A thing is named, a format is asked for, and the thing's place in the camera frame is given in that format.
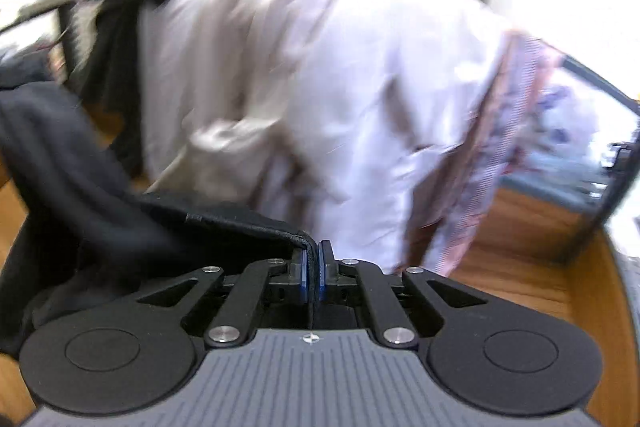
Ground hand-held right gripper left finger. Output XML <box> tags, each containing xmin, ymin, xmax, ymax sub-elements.
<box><xmin>134</xmin><ymin>246</ymin><xmax>311</xmax><ymax>349</ymax></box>

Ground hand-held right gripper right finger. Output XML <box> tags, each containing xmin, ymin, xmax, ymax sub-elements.
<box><xmin>316</xmin><ymin>239</ymin><xmax>491</xmax><ymax>350</ymax></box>

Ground dark grey pants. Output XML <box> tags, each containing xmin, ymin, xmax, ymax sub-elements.
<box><xmin>0</xmin><ymin>79</ymin><xmax>316</xmax><ymax>358</ymax></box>

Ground white garment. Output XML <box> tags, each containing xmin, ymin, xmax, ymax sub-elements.
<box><xmin>137</xmin><ymin>0</ymin><xmax>516</xmax><ymax>273</ymax></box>

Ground pink patterned cloth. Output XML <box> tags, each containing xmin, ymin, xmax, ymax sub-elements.
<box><xmin>420</xmin><ymin>29</ymin><xmax>601</xmax><ymax>275</ymax></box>

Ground striped glass partition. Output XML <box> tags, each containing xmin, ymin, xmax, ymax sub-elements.
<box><xmin>500</xmin><ymin>57</ymin><xmax>640</xmax><ymax>228</ymax></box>

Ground dark grey hanging garment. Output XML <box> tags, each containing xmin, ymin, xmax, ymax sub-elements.
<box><xmin>75</xmin><ymin>0</ymin><xmax>221</xmax><ymax>178</ymax></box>

